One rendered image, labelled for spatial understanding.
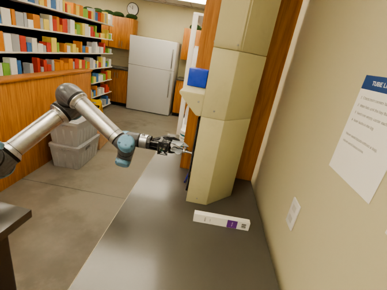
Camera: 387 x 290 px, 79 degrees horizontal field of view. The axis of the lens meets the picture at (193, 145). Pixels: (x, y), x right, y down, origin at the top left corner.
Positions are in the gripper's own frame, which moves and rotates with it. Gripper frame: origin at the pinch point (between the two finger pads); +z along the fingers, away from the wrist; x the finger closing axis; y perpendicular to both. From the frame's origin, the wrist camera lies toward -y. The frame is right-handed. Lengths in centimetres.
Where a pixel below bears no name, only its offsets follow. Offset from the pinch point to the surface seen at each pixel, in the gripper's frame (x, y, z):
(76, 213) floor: -120, -68, -102
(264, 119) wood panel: 17, -26, 43
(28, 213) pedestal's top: -27, 40, -59
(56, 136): -76, -144, -171
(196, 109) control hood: 23.8, 10.9, 2.7
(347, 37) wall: 60, 28, 48
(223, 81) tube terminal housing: 38.2, 10.9, 12.2
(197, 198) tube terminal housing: -23.1, 11.0, 10.9
